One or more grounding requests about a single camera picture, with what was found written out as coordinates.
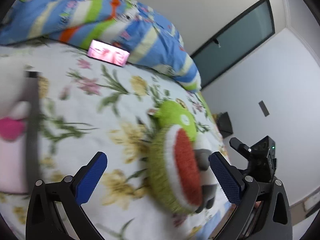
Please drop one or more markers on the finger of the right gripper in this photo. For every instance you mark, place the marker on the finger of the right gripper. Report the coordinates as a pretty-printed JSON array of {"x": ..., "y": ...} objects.
[{"x": 241, "y": 148}]

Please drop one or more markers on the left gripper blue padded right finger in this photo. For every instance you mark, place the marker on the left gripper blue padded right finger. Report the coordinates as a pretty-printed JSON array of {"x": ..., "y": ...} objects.
[{"x": 261, "y": 209}]

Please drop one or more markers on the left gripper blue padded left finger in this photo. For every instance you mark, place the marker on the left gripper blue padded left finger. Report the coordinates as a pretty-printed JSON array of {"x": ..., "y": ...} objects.
[{"x": 43, "y": 218}]

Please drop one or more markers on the grey white plush animal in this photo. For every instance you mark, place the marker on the grey white plush animal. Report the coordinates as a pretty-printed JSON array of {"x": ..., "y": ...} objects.
[{"x": 203, "y": 149}]

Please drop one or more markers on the green watermelon plush cushion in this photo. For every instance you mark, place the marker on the green watermelon plush cushion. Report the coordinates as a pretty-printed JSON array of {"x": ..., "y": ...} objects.
[{"x": 173, "y": 174}]

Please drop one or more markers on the bright green frog plush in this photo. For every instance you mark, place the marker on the bright green frog plush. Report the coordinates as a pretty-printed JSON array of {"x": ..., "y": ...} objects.
[{"x": 172, "y": 113}]

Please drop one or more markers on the white pink plush toy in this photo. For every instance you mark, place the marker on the white pink plush toy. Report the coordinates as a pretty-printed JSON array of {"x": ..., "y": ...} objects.
[{"x": 14, "y": 108}]

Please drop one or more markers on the dark green door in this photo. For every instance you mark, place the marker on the dark green door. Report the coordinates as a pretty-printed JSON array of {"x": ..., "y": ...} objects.
[{"x": 234, "y": 41}]

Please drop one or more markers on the white floral blanket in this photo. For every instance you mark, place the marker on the white floral blanket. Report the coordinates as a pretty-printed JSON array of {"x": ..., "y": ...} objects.
[{"x": 89, "y": 106}]

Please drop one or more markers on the black cardboard box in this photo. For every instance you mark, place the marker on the black cardboard box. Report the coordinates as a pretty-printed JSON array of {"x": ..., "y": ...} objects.
[{"x": 20, "y": 167}]

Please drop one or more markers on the smartphone with lit screen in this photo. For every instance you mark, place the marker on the smartphone with lit screen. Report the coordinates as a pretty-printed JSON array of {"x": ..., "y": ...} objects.
[{"x": 107, "y": 53}]

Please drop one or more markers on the blue cartoon striped quilt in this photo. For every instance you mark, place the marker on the blue cartoon striped quilt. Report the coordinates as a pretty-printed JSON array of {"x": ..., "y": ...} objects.
[{"x": 151, "y": 39}]

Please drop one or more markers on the black object by wall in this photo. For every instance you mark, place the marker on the black object by wall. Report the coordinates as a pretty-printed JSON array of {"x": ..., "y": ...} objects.
[{"x": 224, "y": 125}]

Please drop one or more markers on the grey wall switch plate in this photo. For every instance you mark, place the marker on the grey wall switch plate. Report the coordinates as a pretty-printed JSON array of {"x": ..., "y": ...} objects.
[{"x": 264, "y": 108}]

